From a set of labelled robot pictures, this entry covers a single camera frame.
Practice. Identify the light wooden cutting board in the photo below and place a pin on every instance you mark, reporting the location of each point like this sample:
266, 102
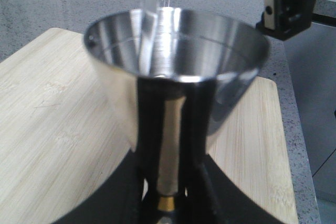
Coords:
60, 139

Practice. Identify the steel double jigger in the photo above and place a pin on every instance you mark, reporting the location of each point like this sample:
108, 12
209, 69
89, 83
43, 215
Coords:
172, 108

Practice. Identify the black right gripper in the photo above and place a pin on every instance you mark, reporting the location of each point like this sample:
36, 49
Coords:
283, 19

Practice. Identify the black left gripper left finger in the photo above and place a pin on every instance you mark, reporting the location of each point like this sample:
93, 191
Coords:
117, 200

